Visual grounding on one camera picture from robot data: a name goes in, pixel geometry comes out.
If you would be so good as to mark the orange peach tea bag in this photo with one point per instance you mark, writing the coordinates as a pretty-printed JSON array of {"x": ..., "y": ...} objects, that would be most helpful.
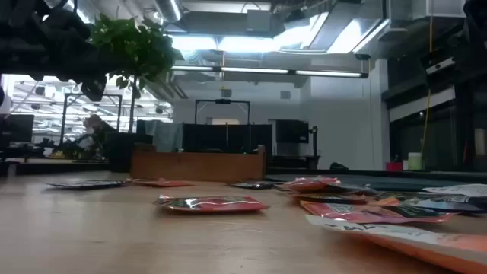
[
  {"x": 161, "y": 183},
  {"x": 361, "y": 216},
  {"x": 331, "y": 198},
  {"x": 310, "y": 183},
  {"x": 209, "y": 204}
]

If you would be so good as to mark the black computer monitor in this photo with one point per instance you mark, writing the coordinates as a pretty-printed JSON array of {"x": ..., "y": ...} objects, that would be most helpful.
[{"x": 17, "y": 127}]

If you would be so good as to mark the red container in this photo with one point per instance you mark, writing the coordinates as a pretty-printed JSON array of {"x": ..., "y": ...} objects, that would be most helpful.
[{"x": 393, "y": 166}]

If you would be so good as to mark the long ceiling strip light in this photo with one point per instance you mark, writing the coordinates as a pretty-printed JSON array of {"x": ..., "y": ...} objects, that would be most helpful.
[{"x": 266, "y": 71}]

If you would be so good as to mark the wooden three-compartment tea box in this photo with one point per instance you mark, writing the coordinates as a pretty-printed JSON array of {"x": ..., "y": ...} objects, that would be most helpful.
[{"x": 198, "y": 165}]

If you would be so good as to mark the black metal stand frame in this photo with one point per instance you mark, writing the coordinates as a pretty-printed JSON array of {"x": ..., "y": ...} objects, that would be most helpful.
[
  {"x": 93, "y": 94},
  {"x": 222, "y": 101}
]

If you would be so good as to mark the dark round mat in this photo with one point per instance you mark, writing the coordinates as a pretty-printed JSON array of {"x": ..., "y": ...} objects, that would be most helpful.
[{"x": 399, "y": 182}]

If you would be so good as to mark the black cabinet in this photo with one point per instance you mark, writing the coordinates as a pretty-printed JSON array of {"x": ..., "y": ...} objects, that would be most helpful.
[{"x": 291, "y": 131}]

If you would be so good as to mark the silver ventilation duct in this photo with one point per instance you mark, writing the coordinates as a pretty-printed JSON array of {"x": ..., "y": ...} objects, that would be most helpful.
[{"x": 169, "y": 9}]

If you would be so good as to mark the pale green jar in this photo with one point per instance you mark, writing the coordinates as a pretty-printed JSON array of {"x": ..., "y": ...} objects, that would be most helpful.
[{"x": 414, "y": 161}]

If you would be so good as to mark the black dome object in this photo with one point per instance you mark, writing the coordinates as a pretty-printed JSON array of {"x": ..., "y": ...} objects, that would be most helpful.
[{"x": 338, "y": 166}]

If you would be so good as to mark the black partition panel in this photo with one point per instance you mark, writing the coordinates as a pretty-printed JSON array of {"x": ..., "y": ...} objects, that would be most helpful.
[{"x": 228, "y": 137}]

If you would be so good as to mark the person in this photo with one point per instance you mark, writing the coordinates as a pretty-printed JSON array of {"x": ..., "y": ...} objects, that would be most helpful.
[{"x": 93, "y": 131}]

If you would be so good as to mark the white orange Tazo tea bag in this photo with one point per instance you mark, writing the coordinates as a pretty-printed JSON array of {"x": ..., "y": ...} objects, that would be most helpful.
[
  {"x": 399, "y": 239},
  {"x": 462, "y": 189}
]

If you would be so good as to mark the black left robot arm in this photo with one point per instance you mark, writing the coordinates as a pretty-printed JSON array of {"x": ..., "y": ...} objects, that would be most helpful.
[{"x": 30, "y": 38}]

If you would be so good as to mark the grey cloth cover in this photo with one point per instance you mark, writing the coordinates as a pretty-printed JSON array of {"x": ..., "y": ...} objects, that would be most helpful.
[{"x": 163, "y": 135}]

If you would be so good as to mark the dark blue blackcurrant tea bag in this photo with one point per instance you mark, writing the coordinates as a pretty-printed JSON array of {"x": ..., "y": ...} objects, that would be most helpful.
[
  {"x": 355, "y": 188},
  {"x": 253, "y": 185},
  {"x": 87, "y": 184},
  {"x": 445, "y": 204}
]

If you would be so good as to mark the black lamp stand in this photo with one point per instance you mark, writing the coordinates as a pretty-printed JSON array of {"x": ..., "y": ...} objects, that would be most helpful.
[{"x": 314, "y": 141}]

